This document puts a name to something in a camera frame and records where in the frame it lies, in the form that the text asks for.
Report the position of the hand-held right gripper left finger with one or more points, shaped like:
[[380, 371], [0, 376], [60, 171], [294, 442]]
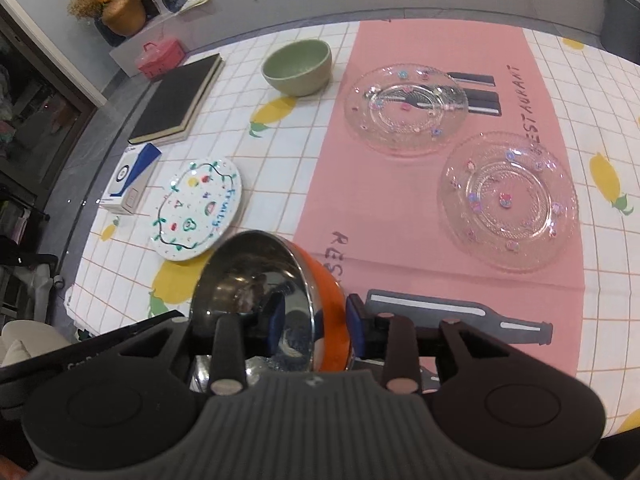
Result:
[[276, 324]]

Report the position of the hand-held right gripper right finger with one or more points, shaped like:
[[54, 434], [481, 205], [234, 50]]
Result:
[[354, 321]]

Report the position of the orange steel bowl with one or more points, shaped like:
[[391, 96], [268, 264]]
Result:
[[250, 270]]

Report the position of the clear glass plate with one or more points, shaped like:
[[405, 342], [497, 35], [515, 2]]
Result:
[[406, 110], [507, 200]]

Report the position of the beige cushion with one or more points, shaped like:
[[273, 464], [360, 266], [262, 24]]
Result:
[[25, 342]]

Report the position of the pink printed table mat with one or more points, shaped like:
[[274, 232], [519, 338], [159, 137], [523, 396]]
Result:
[[415, 260]]

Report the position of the white painted plate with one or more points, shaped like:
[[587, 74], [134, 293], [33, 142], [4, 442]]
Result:
[[197, 207]]

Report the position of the blue and white box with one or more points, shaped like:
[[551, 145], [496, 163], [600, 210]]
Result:
[[131, 177]]

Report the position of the dark glass cabinet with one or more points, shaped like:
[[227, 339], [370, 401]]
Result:
[[30, 125]]

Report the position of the black book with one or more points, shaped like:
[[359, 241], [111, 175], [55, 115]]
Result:
[[175, 97]]

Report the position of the green ceramic bowl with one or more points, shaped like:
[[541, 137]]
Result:
[[295, 67]]

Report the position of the pink plastic case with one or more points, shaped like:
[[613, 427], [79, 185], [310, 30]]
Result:
[[160, 60]]

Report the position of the dark blue vase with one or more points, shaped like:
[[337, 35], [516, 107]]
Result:
[[107, 34]]

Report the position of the gold round vase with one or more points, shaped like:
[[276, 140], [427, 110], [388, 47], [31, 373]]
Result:
[[125, 12]]

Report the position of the dried yellow flowers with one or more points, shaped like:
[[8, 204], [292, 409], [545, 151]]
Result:
[[87, 2]]

